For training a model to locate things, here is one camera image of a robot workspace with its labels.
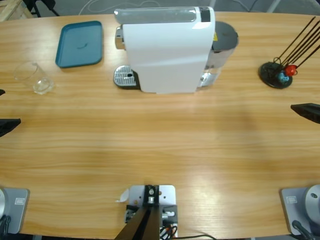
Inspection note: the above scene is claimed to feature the clear drinking glass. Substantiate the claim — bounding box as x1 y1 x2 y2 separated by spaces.
12 61 55 95

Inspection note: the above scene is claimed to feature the red coffee capsule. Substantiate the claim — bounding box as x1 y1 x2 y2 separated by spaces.
284 64 298 77

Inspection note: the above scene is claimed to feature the white capsule coffee machine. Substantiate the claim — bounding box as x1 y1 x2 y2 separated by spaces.
113 6 216 95

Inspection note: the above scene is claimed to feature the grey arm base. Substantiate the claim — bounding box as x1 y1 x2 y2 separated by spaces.
0 187 31 236
279 184 320 237

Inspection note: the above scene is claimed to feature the blue coffee capsule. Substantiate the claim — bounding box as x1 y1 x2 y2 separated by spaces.
277 71 290 83

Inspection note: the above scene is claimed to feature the black capsule holder with rods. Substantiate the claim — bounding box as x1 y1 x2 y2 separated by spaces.
258 16 320 90

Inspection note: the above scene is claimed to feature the teal plastic tray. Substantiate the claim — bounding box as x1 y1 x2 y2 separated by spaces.
54 20 104 69

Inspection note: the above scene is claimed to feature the wide white metal leg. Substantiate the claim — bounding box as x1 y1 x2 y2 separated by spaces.
266 0 281 13

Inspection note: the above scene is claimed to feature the dark grey water tank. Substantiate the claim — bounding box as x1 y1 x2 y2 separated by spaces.
204 21 240 88

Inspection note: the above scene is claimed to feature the white tape tab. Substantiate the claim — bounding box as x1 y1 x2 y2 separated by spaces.
114 189 130 203

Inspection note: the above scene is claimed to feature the white mounting block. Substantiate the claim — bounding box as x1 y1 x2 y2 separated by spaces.
124 184 179 238

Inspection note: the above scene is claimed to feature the black base cable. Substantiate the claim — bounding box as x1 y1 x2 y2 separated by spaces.
0 215 12 236
291 219 315 240

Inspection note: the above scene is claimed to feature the black cable at table edge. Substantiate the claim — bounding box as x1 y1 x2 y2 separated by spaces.
178 233 216 240

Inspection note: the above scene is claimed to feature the black camera post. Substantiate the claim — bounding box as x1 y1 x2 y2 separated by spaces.
116 184 161 240

